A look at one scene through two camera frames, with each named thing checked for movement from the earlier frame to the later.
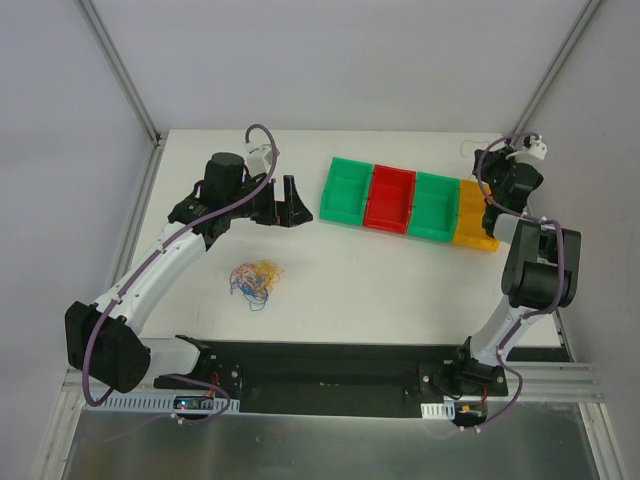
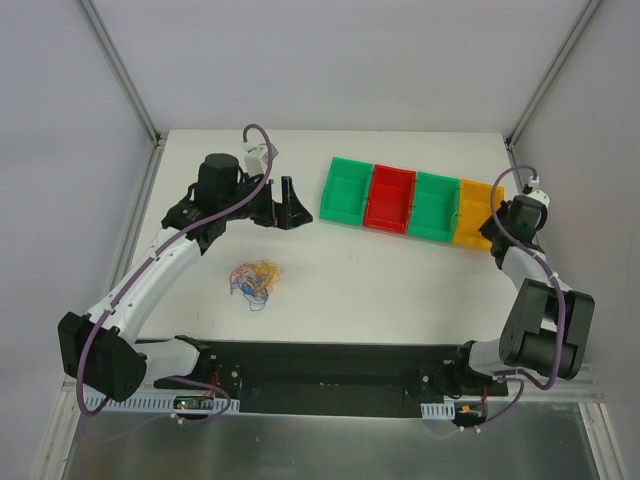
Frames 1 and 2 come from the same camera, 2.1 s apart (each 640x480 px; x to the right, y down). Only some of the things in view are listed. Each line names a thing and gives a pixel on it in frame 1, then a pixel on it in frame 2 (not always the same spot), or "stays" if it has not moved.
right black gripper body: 489,220 → 493,236
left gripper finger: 291,193 stays
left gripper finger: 296,215 stays
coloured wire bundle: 255,281 stays
